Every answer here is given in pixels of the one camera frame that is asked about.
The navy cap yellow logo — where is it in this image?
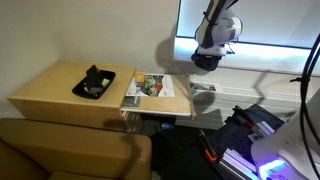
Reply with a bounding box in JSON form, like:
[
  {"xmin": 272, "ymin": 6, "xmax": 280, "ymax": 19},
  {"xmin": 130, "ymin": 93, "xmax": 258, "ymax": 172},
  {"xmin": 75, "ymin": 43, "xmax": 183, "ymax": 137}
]
[{"xmin": 191, "ymin": 54, "xmax": 221, "ymax": 71}]

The white wall heater unit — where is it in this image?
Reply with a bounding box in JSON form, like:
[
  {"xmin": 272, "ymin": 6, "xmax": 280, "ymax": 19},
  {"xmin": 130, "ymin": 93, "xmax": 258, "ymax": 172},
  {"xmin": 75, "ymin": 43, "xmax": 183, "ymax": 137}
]
[{"xmin": 176, "ymin": 68, "xmax": 300, "ymax": 129}]

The wooden cabinet desk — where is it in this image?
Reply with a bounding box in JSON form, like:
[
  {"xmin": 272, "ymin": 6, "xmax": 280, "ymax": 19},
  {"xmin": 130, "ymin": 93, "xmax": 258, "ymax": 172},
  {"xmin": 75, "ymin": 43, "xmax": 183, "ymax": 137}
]
[{"xmin": 8, "ymin": 61, "xmax": 136, "ymax": 131}]

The blue object under tray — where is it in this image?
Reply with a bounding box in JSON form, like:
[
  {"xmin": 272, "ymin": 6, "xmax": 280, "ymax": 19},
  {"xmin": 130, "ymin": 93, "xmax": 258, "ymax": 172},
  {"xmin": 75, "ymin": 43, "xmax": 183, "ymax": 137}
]
[{"xmin": 161, "ymin": 123, "xmax": 174, "ymax": 130}]

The black equipment case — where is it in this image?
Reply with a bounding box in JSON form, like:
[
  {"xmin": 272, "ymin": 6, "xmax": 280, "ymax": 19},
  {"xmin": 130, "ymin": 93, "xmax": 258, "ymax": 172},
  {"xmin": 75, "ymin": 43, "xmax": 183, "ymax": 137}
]
[{"xmin": 209, "ymin": 104, "xmax": 284, "ymax": 162}]

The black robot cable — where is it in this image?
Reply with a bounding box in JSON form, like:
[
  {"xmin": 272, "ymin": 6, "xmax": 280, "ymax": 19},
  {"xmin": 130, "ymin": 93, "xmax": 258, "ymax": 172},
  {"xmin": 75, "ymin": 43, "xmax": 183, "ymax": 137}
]
[{"xmin": 289, "ymin": 33, "xmax": 320, "ymax": 180}]

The black plastic tray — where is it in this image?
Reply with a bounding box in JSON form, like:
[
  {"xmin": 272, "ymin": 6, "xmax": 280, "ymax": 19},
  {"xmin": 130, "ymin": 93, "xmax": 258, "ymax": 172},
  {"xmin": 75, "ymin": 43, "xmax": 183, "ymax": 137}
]
[{"xmin": 72, "ymin": 68, "xmax": 116, "ymax": 99}]

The roller window blind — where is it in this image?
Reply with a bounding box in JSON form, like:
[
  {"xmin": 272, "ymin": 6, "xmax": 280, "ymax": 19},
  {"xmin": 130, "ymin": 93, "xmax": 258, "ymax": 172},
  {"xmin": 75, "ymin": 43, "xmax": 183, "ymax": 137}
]
[{"xmin": 176, "ymin": 0, "xmax": 320, "ymax": 48}]

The aluminium rail base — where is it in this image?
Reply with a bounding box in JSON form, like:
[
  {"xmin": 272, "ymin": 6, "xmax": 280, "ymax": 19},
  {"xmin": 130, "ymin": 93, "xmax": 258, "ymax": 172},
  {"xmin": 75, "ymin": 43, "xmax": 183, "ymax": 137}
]
[{"xmin": 219, "ymin": 149, "xmax": 259, "ymax": 180}]

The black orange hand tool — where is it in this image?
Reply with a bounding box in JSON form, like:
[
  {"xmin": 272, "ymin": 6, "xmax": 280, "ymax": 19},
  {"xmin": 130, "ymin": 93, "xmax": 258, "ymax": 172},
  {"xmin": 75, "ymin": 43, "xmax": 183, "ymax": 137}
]
[{"xmin": 199, "ymin": 130, "xmax": 218, "ymax": 162}]

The colourful brochure paper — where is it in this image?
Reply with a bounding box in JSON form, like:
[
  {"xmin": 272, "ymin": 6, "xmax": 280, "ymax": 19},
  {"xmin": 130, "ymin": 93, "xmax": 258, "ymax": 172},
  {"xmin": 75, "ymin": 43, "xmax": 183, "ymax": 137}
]
[{"xmin": 126, "ymin": 73, "xmax": 175, "ymax": 97}]

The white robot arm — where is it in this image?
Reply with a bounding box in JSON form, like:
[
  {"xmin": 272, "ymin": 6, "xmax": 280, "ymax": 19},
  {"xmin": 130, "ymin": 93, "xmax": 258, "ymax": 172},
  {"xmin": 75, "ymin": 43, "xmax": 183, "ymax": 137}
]
[{"xmin": 195, "ymin": 0, "xmax": 243, "ymax": 49}]

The small grey card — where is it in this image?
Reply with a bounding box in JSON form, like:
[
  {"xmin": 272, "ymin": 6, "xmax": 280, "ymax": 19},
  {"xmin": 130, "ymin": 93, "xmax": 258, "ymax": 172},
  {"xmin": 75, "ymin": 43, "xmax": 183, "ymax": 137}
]
[{"xmin": 122, "ymin": 96, "xmax": 140, "ymax": 107}]

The sticker label on heater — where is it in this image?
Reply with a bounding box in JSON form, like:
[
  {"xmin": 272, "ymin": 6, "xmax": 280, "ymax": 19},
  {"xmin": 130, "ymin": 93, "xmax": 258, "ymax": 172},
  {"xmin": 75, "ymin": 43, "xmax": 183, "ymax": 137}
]
[{"xmin": 191, "ymin": 83, "xmax": 216, "ymax": 91}]

